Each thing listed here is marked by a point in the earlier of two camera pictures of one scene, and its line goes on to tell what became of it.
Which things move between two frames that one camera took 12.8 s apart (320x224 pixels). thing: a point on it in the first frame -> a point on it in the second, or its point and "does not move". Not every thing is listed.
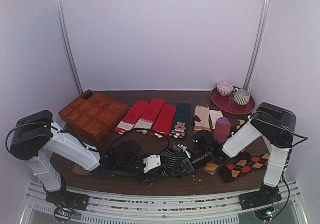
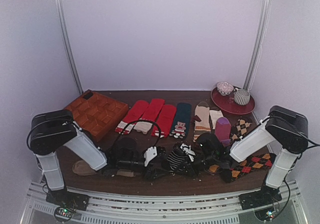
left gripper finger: x=161 y=171 -> x=161 y=152
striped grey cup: x=241 y=96 does not move
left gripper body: x=124 y=169 does not move
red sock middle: x=146 y=123 does not move
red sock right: x=164 y=122 does not move
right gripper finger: x=176 y=150 -> x=186 y=168
